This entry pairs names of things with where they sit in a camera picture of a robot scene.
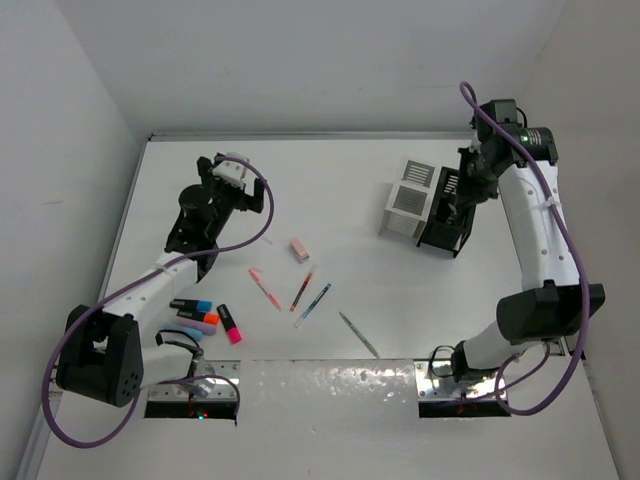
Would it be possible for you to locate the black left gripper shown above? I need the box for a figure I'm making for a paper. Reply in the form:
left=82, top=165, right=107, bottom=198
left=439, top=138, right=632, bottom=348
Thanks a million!
left=197, top=157, right=263, bottom=240

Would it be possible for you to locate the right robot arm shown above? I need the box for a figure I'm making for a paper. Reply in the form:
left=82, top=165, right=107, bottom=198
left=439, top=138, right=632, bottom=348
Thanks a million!
left=451, top=124, right=583, bottom=382

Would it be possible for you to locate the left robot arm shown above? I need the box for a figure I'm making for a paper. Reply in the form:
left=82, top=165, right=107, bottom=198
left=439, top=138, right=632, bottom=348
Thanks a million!
left=55, top=154, right=271, bottom=407

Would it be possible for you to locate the pink eraser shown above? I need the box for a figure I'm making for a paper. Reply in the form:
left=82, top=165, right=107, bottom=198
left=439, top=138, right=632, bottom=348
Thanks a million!
left=290, top=237, right=310, bottom=263

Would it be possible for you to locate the pink pen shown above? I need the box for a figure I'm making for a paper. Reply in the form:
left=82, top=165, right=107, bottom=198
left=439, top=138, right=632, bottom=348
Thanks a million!
left=248, top=268, right=282, bottom=311

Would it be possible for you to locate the black slotted organizer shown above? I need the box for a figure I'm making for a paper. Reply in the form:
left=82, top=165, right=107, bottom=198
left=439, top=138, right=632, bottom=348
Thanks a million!
left=416, top=167, right=476, bottom=258

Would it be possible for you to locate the red ink pen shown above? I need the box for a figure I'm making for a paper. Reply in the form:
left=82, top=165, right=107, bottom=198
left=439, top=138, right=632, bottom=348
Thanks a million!
left=289, top=264, right=317, bottom=312

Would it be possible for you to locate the white slotted organizer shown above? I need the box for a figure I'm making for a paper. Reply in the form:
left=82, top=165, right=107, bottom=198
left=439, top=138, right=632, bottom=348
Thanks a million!
left=378, top=157, right=439, bottom=240

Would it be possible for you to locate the blue ink pen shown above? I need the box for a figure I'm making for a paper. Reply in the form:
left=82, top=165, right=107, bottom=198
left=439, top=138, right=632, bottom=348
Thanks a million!
left=293, top=283, right=332, bottom=329

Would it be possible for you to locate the orange capped highlighter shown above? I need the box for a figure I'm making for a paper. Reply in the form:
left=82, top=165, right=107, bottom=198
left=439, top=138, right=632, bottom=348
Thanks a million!
left=176, top=310, right=219, bottom=325

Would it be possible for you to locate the blue capped highlighter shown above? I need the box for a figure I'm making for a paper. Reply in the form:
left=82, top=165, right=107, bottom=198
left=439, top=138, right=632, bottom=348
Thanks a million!
left=169, top=299, right=213, bottom=313

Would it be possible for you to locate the pink highlighter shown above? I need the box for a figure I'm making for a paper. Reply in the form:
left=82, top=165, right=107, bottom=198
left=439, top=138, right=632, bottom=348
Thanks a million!
left=216, top=304, right=243, bottom=345

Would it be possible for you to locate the purple highlighter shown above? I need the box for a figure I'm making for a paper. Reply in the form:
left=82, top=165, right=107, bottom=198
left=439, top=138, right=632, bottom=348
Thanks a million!
left=174, top=318, right=217, bottom=336

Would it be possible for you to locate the green pen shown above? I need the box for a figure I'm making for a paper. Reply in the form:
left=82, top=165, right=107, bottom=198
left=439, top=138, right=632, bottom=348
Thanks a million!
left=339, top=312, right=381, bottom=359

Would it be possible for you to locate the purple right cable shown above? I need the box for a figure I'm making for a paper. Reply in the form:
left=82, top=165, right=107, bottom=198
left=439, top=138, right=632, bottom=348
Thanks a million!
left=458, top=81, right=591, bottom=417

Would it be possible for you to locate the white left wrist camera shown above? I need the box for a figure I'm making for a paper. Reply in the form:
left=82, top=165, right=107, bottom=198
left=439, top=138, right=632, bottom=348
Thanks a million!
left=212, top=152, right=250, bottom=189

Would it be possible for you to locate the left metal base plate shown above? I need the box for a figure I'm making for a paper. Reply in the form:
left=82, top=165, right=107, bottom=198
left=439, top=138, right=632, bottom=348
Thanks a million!
left=147, top=360, right=241, bottom=403

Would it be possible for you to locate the metal base plate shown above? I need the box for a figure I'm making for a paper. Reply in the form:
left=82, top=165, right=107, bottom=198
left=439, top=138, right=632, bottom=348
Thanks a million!
left=414, top=356, right=496, bottom=402
left=147, top=360, right=241, bottom=403

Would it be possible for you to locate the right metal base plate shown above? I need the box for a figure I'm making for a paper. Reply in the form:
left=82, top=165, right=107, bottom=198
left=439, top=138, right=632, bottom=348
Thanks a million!
left=414, top=356, right=496, bottom=402

